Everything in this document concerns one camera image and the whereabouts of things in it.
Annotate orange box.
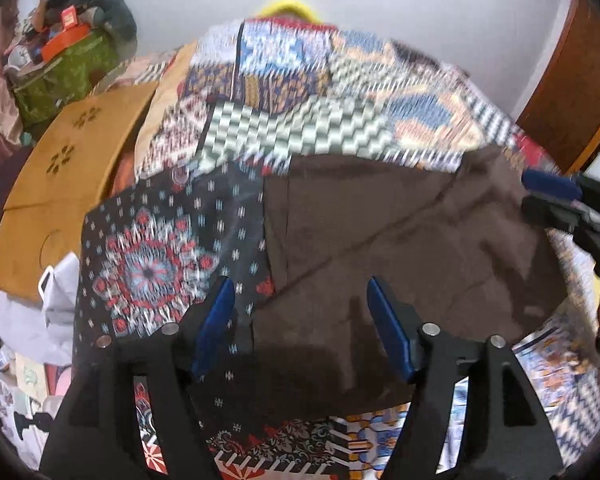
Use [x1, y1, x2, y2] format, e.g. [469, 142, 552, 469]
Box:
[42, 6, 91, 63]

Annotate brown cloth garment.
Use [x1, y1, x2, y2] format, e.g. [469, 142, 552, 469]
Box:
[251, 146, 567, 422]

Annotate yellow curved foam tube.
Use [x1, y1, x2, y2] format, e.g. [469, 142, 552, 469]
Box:
[254, 0, 323, 25]

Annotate wooden lap desk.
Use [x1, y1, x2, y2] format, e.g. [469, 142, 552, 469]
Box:
[0, 40, 199, 304]

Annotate colourful patchwork bedspread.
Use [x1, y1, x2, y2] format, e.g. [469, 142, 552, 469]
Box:
[72, 15, 600, 480]

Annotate grey plush toy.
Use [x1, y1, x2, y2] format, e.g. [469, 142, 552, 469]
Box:
[44, 0, 137, 42]

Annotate green fabric storage bag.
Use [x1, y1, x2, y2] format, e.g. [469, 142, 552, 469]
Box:
[12, 32, 119, 127]

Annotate wooden wardrobe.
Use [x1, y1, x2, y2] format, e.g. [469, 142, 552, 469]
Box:
[518, 0, 600, 174]

